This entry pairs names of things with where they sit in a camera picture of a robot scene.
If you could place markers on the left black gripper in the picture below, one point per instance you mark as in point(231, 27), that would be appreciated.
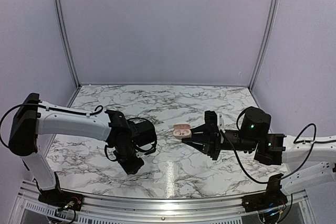
point(130, 169)

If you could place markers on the corner frame post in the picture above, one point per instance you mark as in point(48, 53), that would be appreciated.
point(264, 43)
point(66, 44)

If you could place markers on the aluminium front rail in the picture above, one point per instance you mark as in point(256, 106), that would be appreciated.
point(108, 209)

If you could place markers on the left corner frame post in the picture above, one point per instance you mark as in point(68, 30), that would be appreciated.
point(66, 44)

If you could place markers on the right corner frame post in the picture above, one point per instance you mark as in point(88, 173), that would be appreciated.
point(264, 43)

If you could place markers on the pink round earbud case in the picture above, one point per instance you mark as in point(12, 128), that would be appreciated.
point(181, 131)

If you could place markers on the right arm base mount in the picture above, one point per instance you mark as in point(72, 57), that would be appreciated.
point(271, 197)

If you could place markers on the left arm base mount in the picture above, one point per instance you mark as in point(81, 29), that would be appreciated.
point(57, 197)

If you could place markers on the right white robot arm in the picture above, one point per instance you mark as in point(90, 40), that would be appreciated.
point(316, 156)

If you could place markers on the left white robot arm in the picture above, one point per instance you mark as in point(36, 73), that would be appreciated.
point(129, 138)

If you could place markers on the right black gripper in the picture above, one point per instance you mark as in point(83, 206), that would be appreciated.
point(214, 142)

